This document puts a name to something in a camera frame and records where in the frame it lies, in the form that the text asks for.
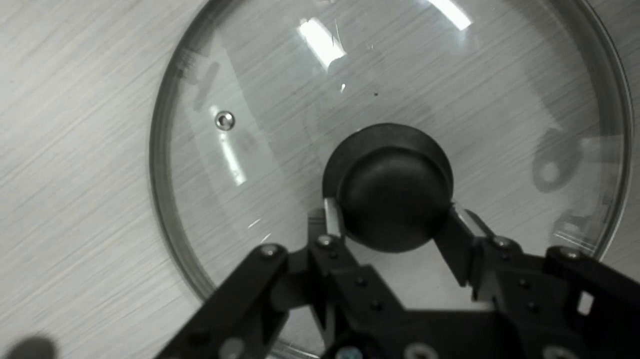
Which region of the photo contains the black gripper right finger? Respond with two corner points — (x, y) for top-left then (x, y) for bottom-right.
(434, 208), (640, 359)

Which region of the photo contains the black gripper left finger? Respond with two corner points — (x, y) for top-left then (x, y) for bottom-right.
(155, 200), (404, 359)

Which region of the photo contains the glass pot lid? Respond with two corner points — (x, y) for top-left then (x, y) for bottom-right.
(148, 0), (637, 359)

